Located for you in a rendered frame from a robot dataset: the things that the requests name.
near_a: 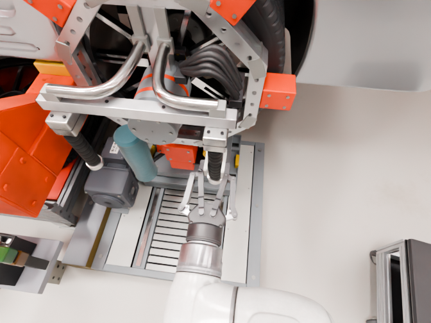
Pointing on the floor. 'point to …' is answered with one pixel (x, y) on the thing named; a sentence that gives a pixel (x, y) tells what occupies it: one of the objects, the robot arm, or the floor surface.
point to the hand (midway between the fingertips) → (215, 161)
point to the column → (57, 273)
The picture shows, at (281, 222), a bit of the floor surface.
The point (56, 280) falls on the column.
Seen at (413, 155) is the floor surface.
